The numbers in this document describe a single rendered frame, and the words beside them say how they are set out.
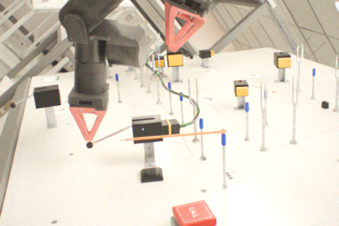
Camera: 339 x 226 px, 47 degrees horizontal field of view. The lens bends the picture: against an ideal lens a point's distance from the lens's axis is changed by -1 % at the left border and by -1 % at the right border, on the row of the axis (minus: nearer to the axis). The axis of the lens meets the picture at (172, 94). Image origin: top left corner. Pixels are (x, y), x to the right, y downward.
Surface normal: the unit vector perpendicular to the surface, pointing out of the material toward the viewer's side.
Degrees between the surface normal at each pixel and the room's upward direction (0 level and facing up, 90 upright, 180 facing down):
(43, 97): 90
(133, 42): 131
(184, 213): 55
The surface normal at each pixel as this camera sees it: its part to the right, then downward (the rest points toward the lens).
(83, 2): -0.26, 0.65
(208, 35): 0.33, 0.34
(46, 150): -0.07, -0.95
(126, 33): 0.04, -0.69
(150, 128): 0.10, 0.29
